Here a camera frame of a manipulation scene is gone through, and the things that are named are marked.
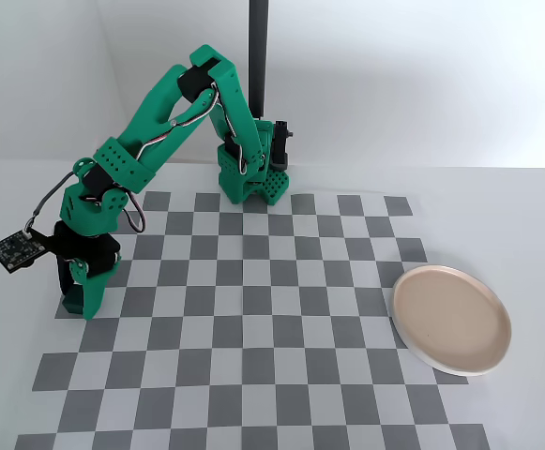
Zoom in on grey camera cable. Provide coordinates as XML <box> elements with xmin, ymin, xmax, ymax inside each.
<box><xmin>23</xmin><ymin>171</ymin><xmax>77</xmax><ymax>235</ymax></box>

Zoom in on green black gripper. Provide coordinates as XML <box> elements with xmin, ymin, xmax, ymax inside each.
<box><xmin>48</xmin><ymin>219</ymin><xmax>123</xmax><ymax>322</ymax></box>

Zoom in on black vertical pole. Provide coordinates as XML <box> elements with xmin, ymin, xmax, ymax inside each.
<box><xmin>248</xmin><ymin>0</ymin><xmax>270</xmax><ymax>119</ymax></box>

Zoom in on beige round plate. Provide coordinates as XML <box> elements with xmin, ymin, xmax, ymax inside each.
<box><xmin>391</xmin><ymin>264</ymin><xmax>513</xmax><ymax>377</ymax></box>

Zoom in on black wrist camera board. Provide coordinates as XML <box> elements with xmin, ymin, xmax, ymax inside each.
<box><xmin>0</xmin><ymin>228</ymin><xmax>49</xmax><ymax>274</ymax></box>

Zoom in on grey checkerboard mat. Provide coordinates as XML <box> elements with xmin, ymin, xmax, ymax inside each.
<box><xmin>16</xmin><ymin>189</ymin><xmax>492</xmax><ymax>450</ymax></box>

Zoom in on dark green dice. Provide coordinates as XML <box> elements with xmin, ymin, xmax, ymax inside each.
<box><xmin>61</xmin><ymin>285</ymin><xmax>85</xmax><ymax>318</ymax></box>

